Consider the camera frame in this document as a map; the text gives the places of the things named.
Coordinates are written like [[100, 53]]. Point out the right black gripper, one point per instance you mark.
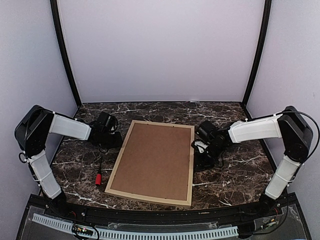
[[202, 164]]

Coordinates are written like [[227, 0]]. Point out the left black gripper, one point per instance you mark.
[[119, 142]]

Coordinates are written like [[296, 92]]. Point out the red handled screwdriver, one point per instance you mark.
[[98, 179]]

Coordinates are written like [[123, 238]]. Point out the wooden picture frame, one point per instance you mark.
[[155, 164]]

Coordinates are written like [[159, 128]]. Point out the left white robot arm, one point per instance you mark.
[[33, 130]]

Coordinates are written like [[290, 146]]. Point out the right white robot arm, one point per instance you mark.
[[290, 125]]

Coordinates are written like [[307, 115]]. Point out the small circuit board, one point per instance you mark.
[[81, 231]]

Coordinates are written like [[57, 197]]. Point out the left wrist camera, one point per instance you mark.
[[107, 122]]

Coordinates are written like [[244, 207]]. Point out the black front rail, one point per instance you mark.
[[222, 215]]

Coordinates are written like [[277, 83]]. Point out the white slotted cable duct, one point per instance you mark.
[[122, 231]]

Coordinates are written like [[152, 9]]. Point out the left black corner post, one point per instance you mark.
[[63, 52]]

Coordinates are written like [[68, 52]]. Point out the black corner post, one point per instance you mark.
[[258, 53], [63, 52]]

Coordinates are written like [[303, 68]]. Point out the right black corner post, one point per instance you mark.
[[258, 53]]

